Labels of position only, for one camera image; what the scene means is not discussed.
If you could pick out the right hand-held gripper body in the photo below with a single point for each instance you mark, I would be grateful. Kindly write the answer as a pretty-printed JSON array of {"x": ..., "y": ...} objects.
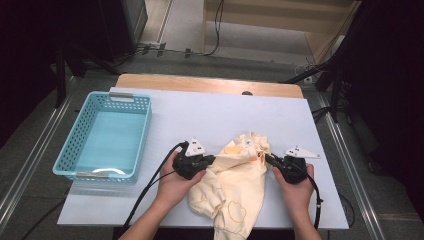
[{"x": 293, "y": 170}]

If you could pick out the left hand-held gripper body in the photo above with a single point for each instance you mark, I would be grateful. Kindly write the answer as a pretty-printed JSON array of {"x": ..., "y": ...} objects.
[{"x": 188, "y": 166}]

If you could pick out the cream sweatshirt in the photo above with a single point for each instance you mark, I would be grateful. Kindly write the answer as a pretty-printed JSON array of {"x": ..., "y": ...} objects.
[{"x": 233, "y": 186}]

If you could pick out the light blue plastic basket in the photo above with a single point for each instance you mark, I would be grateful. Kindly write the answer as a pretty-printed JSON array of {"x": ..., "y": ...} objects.
[{"x": 110, "y": 140}]

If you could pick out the person's right hand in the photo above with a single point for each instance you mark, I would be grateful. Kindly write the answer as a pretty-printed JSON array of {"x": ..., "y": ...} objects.
[{"x": 298, "y": 196}]

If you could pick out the person's left hand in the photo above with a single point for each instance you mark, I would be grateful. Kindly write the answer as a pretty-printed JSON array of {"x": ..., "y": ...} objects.
[{"x": 173, "y": 190}]

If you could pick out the white table board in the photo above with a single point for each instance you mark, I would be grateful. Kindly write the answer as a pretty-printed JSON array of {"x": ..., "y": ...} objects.
[{"x": 200, "y": 116}]

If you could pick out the dark table grommet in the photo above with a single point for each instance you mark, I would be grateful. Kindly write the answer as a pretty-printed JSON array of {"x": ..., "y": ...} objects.
[{"x": 247, "y": 93}]

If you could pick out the black metal stand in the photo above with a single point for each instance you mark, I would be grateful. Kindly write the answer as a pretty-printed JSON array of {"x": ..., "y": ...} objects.
[
  {"x": 60, "y": 76},
  {"x": 335, "y": 96}
]

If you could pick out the black curtain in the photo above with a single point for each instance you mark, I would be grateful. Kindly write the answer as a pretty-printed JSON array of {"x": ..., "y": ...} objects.
[
  {"x": 393, "y": 83},
  {"x": 26, "y": 50}
]

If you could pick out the wooden shelf unit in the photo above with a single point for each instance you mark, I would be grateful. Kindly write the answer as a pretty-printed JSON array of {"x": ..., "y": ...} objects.
[{"x": 253, "y": 16}]

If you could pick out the black cabinet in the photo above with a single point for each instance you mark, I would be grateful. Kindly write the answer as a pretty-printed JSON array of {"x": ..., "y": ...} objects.
[{"x": 120, "y": 26}]

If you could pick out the metal floor rail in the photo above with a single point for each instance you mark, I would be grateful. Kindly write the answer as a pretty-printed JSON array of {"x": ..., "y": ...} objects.
[
  {"x": 165, "y": 21},
  {"x": 33, "y": 156},
  {"x": 348, "y": 166}
]

